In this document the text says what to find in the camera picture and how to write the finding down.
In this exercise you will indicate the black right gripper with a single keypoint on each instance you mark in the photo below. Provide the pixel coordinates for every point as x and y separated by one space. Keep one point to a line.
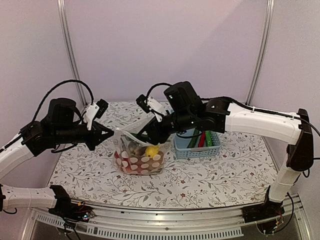
154 131

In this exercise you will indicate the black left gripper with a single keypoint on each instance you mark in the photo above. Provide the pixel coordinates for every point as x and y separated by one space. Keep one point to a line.
96 137

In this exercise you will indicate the yellow corn cob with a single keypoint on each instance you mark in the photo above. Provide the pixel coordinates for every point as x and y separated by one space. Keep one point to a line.
151 151

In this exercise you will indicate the light blue plastic basket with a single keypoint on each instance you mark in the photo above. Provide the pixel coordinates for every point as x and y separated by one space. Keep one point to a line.
209 149

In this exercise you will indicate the clear zip top bag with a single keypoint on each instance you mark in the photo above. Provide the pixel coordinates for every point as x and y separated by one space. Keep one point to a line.
124 141

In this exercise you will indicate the red cherry tomato cluster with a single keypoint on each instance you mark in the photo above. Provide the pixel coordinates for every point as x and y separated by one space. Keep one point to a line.
133 165

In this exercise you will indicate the dark green chili pepper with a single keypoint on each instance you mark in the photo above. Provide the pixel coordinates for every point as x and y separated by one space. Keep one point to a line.
141 137

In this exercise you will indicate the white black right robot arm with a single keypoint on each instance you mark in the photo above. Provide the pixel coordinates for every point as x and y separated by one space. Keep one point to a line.
225 114

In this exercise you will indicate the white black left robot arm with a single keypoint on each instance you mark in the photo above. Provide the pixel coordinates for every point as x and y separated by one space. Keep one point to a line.
63 124

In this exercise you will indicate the green cucumber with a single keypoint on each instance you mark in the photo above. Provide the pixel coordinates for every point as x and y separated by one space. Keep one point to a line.
194 138

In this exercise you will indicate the red chili pepper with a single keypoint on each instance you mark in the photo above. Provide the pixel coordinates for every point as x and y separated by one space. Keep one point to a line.
202 140

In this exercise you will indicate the light green pepper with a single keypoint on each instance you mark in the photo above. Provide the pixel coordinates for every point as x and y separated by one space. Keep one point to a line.
208 138

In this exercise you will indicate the floral patterned tablecloth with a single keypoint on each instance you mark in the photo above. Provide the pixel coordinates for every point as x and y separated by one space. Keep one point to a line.
239 174

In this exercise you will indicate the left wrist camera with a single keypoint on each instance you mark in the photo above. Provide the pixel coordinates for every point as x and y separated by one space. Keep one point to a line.
93 111

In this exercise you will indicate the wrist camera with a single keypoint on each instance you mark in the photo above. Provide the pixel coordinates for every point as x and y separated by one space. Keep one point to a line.
150 105
93 111

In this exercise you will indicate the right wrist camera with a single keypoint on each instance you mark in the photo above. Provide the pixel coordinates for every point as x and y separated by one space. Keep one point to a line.
150 105

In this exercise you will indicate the aluminium front rail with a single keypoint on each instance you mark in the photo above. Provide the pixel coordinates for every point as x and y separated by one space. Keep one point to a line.
128 223

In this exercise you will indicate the left aluminium frame post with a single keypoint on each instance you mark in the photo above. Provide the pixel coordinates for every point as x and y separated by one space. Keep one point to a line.
61 7

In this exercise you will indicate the aluminium frame post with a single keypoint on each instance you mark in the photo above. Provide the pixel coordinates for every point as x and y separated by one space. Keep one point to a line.
270 4
61 7

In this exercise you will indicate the right aluminium frame post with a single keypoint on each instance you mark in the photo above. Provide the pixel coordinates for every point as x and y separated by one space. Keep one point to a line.
270 4

